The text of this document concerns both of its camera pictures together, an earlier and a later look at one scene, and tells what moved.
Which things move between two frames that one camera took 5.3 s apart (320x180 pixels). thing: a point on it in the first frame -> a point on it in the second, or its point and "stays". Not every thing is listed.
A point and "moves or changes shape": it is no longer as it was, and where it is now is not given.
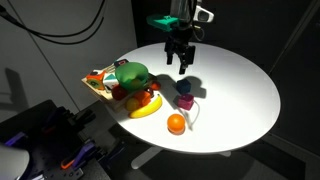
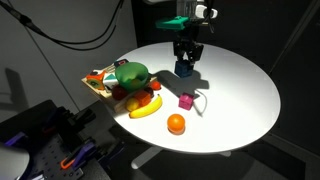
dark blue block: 183,86 moves or changes shape
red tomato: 118,92 stays
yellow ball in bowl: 135,83 stays
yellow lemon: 132,104 stays
